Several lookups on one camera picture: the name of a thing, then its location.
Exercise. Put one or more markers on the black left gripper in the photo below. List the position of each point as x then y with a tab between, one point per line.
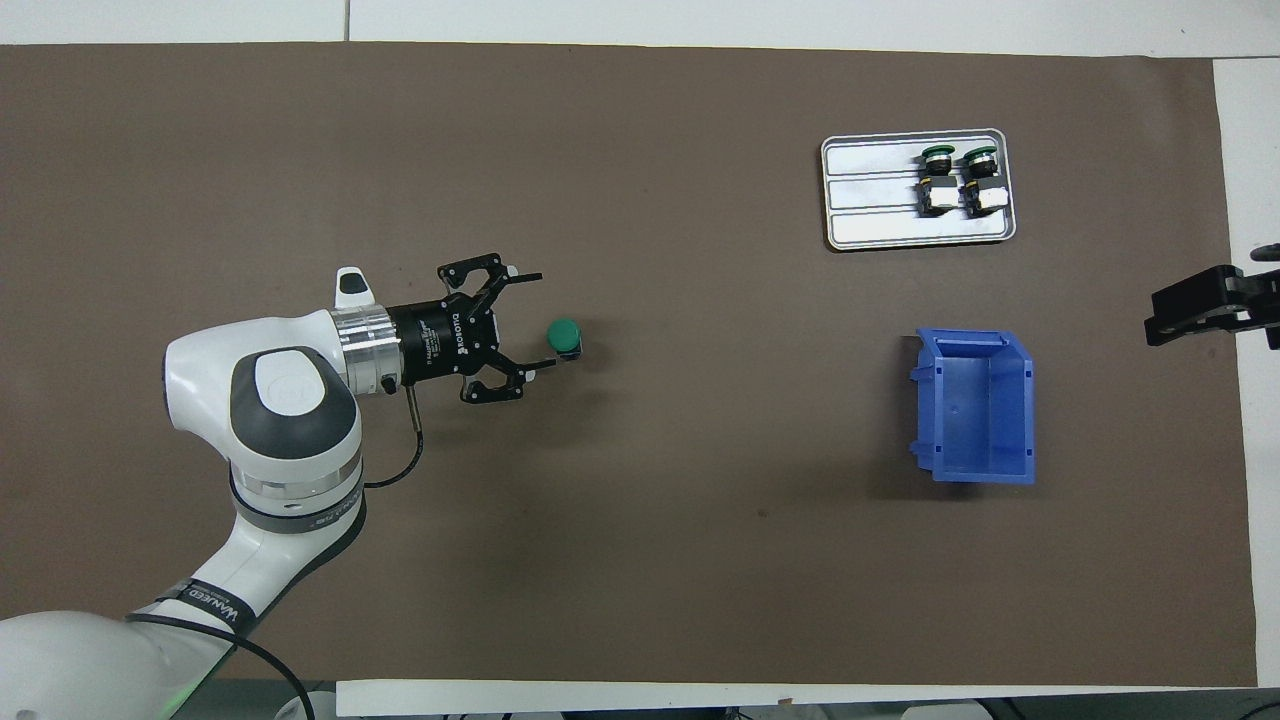
440	340

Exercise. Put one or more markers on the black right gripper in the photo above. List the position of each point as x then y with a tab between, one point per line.
1265	295

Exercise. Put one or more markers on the grey metal tray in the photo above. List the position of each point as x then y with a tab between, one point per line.
870	200

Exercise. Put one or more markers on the green push button switch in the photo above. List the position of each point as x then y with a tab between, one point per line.
983	185
937	185
564	334

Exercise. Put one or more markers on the blue plastic storage bin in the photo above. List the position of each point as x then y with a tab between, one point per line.
980	410

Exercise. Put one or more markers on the brown table mat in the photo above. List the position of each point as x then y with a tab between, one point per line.
650	150

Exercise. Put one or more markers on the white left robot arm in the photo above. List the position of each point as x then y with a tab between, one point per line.
200	370

